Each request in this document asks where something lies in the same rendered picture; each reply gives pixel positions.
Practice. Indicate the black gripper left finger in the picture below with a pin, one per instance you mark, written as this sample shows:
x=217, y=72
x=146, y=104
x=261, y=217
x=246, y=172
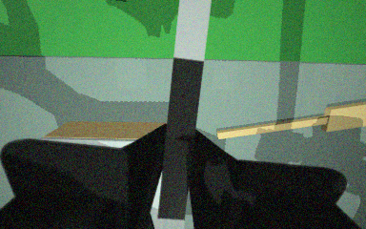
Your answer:
x=129, y=175

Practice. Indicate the green flat mat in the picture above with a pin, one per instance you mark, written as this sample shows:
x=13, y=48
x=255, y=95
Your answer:
x=317, y=31

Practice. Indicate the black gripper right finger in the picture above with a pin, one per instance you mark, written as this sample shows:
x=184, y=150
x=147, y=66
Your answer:
x=220, y=184

